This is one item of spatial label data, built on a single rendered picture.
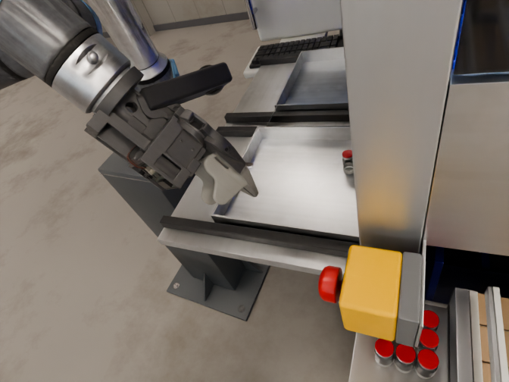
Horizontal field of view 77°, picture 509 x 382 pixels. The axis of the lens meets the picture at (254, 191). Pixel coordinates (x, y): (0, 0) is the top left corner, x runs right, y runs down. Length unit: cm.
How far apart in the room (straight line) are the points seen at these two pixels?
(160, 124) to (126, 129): 4
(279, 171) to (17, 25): 48
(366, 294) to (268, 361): 111
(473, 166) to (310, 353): 119
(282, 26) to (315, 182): 87
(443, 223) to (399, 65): 17
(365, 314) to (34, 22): 40
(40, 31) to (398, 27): 30
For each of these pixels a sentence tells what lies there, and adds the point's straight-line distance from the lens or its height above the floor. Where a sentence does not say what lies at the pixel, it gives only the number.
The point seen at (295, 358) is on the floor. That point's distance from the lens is 141.
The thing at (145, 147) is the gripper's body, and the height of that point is 116.
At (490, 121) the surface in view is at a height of 118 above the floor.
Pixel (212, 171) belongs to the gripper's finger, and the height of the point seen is 110.
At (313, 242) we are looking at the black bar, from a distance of 53.
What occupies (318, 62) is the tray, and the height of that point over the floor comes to 88.
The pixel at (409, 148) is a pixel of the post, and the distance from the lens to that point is 29.
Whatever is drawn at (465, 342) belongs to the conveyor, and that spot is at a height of 93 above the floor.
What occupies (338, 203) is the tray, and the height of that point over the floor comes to 88.
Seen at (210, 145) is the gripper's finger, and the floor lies 113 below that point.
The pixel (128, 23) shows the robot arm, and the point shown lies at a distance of 90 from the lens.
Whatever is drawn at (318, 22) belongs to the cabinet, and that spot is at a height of 84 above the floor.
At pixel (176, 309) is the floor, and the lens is 167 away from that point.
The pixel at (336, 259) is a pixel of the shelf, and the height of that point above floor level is 88.
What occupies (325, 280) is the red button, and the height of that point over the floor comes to 101.
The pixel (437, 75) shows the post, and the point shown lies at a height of 122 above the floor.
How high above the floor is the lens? 135
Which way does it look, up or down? 45 degrees down
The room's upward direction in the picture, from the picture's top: 23 degrees counter-clockwise
